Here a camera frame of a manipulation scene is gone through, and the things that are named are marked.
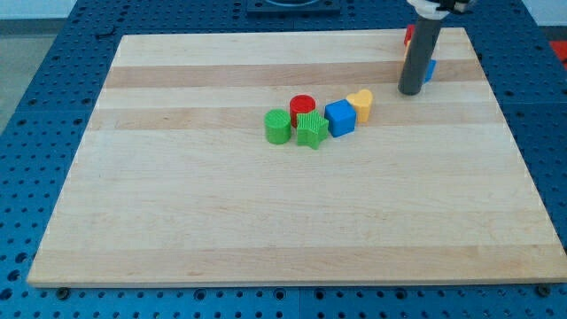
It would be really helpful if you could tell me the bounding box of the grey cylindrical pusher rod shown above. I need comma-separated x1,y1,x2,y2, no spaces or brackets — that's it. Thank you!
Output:
398,16,442,96

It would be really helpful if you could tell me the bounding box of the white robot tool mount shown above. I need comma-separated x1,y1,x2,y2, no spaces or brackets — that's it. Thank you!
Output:
407,0,477,19

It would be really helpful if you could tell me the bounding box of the blue cube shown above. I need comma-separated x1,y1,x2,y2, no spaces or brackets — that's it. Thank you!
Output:
324,99,357,137

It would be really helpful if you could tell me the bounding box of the wooden board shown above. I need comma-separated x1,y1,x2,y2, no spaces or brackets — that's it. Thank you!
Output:
27,27,566,288

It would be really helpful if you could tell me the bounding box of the red block behind rod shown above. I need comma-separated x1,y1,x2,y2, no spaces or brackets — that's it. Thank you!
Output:
404,24,416,46

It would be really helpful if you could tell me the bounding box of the blue block behind rod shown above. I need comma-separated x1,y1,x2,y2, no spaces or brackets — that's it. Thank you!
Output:
423,58,437,84

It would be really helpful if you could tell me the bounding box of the yellow heart block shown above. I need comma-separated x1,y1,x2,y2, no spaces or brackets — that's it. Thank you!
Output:
346,89,373,123

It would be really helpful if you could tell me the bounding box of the red cylinder block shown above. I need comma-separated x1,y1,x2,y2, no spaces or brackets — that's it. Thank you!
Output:
289,95,316,128

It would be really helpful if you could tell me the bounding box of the green star block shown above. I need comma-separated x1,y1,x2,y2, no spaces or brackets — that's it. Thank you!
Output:
296,110,329,150

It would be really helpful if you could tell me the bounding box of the green cylinder block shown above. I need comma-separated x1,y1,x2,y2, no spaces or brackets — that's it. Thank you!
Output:
264,109,291,144

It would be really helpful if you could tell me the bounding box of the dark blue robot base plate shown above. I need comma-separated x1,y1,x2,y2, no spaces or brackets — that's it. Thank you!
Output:
245,0,341,17

